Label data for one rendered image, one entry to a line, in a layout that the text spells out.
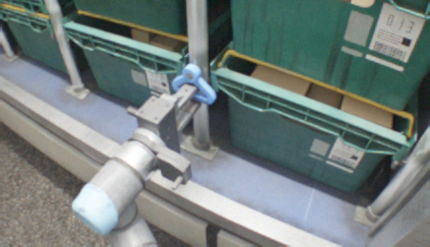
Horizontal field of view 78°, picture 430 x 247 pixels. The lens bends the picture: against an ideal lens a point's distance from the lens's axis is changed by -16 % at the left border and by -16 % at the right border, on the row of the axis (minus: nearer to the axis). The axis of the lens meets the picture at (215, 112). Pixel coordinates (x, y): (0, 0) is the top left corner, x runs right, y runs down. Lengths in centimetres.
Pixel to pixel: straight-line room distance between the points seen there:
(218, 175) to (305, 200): 21
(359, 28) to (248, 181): 44
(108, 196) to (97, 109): 49
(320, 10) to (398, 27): 12
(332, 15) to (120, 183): 41
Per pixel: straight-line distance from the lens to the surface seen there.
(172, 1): 61
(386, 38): 49
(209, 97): 62
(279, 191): 74
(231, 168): 76
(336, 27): 49
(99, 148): 85
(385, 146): 60
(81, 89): 101
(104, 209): 48
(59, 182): 167
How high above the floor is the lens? 127
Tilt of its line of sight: 46 degrees down
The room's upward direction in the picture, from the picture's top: straight up
